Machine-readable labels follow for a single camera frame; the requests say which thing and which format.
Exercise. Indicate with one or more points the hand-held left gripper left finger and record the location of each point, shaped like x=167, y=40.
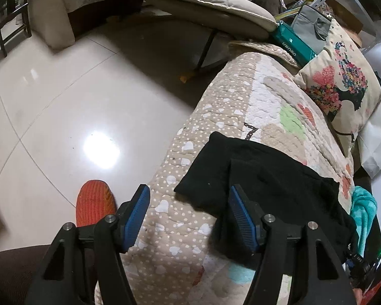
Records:
x=136, y=216

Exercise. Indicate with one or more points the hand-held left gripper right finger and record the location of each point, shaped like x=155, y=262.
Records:
x=241, y=219

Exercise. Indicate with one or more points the black pants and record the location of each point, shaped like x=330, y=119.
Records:
x=273, y=178

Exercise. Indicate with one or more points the orange knitted slipper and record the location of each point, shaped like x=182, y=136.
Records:
x=93, y=203

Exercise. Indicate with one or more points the heart-print quilted blanket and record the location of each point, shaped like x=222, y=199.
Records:
x=184, y=228

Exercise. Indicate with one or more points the teal fluffy cloth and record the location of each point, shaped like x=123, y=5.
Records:
x=365, y=213

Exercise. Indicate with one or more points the floral silhouette printed pillow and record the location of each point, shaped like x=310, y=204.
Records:
x=343, y=82

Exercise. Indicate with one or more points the teal cardboard box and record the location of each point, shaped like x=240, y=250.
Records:
x=292, y=46

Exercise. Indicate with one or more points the grey fabric bag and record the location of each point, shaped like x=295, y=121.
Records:
x=314, y=27

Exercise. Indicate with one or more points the beige cushioned lounge chair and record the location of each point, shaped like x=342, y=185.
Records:
x=190, y=3

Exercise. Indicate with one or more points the beige covered sofa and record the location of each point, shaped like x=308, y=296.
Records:
x=76, y=3

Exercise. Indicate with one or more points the dark wooden chair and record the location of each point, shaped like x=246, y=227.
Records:
x=9, y=16

